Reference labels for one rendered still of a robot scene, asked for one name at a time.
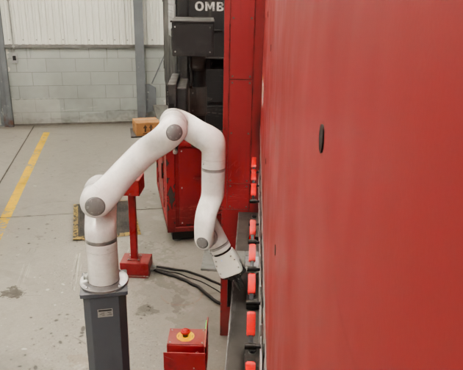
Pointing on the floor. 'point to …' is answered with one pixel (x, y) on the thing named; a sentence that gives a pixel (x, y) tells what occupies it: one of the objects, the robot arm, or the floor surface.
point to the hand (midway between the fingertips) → (239, 283)
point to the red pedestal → (134, 267)
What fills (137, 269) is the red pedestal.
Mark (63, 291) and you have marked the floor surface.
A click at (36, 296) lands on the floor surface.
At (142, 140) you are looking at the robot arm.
